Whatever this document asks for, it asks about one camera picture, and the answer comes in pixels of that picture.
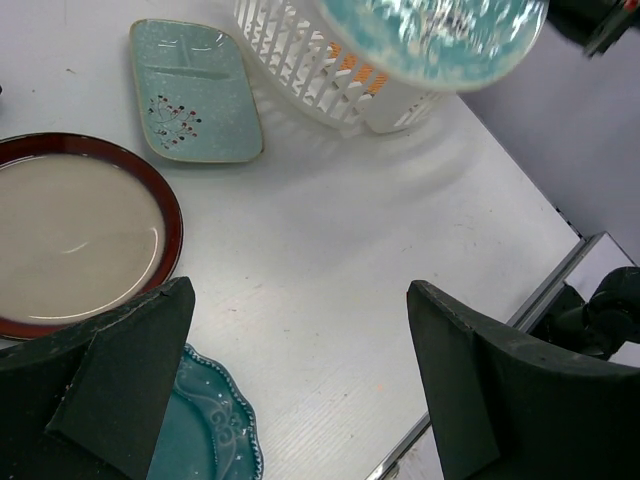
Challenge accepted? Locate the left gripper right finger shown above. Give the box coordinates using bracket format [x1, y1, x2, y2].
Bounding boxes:
[406, 280, 639, 479]

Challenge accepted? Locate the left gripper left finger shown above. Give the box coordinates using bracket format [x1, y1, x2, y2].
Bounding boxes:
[1, 277, 195, 479]

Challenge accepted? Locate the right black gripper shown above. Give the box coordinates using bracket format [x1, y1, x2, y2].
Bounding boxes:
[547, 0, 639, 58]

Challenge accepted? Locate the teal scalloped round plate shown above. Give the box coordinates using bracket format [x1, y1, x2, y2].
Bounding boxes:
[147, 344, 265, 480]

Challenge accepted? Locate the red and teal wave plate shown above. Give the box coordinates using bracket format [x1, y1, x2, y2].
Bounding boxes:
[314, 0, 549, 92]

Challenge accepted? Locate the orange woven round plate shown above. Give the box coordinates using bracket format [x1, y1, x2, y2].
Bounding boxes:
[329, 42, 388, 95]

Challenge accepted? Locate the white plastic dish bin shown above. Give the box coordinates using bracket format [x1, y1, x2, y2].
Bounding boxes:
[233, 0, 446, 134]

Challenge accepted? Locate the beige plate with maroon rim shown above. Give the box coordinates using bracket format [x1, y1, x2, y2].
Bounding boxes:
[1, 132, 184, 340]

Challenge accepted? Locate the light blue rectangular plate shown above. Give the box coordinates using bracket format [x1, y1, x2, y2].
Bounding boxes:
[129, 19, 264, 163]

